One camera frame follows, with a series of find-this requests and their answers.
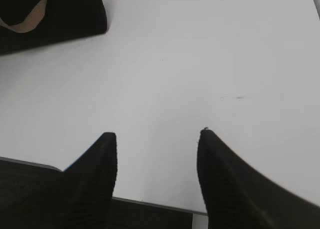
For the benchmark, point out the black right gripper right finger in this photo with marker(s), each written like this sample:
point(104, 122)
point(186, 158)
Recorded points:
point(236, 196)

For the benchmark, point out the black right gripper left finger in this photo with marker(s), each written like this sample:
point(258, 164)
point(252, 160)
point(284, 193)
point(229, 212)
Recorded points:
point(89, 185)

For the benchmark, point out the black bag with tan handles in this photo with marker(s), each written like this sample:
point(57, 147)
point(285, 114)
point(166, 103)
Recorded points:
point(26, 24)

